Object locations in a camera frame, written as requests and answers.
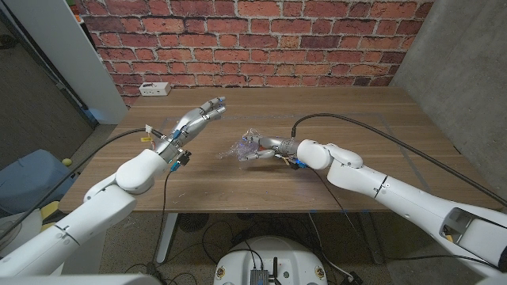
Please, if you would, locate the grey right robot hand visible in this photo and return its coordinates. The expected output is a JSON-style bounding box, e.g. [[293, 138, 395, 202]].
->
[[241, 134, 302, 162]]

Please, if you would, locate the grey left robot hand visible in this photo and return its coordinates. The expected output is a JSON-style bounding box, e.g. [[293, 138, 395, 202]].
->
[[154, 96, 227, 164]]

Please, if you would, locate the clear plastic wrap sheet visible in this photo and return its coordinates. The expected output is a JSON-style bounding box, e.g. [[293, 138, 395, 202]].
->
[[215, 128, 262, 162]]

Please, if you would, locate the white power strip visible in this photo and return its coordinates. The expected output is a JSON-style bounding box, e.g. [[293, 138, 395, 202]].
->
[[139, 82, 172, 97]]

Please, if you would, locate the black floor fan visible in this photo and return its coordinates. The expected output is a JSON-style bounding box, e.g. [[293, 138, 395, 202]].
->
[[177, 213, 210, 233]]

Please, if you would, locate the brick print backdrop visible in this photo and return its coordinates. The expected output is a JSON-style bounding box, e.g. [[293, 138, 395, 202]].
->
[[73, 0, 435, 108]]

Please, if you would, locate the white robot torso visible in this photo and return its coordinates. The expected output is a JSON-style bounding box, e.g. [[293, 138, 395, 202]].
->
[[213, 236, 329, 285]]

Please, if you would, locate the metal table leg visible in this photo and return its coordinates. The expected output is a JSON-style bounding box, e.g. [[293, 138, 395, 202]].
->
[[358, 212, 384, 265], [156, 212, 179, 263]]

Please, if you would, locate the grey electronics box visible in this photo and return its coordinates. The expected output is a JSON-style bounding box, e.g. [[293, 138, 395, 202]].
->
[[250, 268, 270, 285]]

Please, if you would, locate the white upright panel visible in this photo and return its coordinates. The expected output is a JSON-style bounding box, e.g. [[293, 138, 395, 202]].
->
[[3, 0, 128, 125]]

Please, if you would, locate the yellow black foot pedal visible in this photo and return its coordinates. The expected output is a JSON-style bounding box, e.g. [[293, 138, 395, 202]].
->
[[38, 200, 61, 234]]

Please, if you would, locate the blue plastic bin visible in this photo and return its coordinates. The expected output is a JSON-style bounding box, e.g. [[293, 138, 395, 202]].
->
[[0, 149, 78, 217]]

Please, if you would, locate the thin black left wrist cable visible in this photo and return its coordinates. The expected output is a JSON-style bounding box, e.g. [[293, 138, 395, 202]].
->
[[152, 168, 175, 274]]

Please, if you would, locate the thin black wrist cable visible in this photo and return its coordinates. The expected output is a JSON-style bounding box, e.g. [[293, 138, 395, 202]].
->
[[152, 168, 175, 274], [311, 168, 500, 270]]

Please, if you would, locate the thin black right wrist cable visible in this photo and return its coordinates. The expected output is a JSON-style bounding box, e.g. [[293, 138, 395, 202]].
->
[[311, 168, 500, 270]]

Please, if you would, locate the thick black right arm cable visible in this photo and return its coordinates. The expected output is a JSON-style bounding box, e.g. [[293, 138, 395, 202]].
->
[[291, 112, 507, 209]]

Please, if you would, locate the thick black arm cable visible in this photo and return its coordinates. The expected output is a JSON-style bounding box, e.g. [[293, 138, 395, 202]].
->
[[0, 127, 166, 242], [291, 112, 507, 209]]

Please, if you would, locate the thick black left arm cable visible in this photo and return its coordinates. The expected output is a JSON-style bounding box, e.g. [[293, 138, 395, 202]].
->
[[0, 127, 166, 242]]

